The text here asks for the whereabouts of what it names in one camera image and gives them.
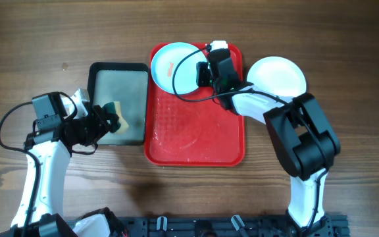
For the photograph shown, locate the green yellow sponge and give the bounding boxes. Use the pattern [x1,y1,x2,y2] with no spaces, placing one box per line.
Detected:
[103,101,129,134]

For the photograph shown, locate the light blue plate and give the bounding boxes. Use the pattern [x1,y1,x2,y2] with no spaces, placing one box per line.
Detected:
[151,42,207,95]

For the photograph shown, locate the white plate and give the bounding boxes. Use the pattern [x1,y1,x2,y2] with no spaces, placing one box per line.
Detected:
[247,56,307,97]

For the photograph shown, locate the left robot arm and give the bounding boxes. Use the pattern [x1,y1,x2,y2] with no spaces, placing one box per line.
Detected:
[2,101,128,236]

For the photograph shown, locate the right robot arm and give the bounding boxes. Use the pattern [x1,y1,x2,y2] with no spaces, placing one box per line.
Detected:
[196,57,341,236]

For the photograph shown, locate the red plastic tray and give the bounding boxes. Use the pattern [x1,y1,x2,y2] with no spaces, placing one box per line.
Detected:
[143,42,246,167]

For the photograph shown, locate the black water tray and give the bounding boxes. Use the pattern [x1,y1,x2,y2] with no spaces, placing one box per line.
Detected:
[87,62,149,145]

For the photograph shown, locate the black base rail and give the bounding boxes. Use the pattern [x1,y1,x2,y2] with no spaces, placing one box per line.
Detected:
[70,214,351,237]

